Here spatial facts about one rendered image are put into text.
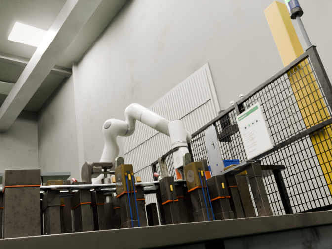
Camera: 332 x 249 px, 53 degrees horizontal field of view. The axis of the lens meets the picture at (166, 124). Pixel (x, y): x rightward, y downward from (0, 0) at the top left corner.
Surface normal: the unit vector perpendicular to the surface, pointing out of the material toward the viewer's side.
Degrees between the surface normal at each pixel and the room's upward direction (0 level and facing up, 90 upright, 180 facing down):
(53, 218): 90
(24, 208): 90
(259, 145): 90
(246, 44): 90
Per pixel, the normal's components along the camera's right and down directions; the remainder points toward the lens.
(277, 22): -0.86, -0.06
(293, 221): 0.61, -0.40
